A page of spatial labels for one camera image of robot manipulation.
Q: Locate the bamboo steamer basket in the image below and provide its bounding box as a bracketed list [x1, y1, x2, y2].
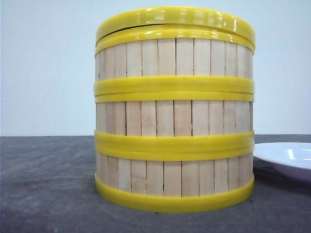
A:
[95, 98, 254, 161]
[95, 153, 254, 213]
[94, 25, 255, 103]

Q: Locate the woven bamboo steamer lid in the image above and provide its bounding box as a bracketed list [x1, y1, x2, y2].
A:
[95, 6, 256, 45]

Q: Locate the white plate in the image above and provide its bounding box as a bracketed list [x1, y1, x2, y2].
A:
[254, 142, 311, 182]

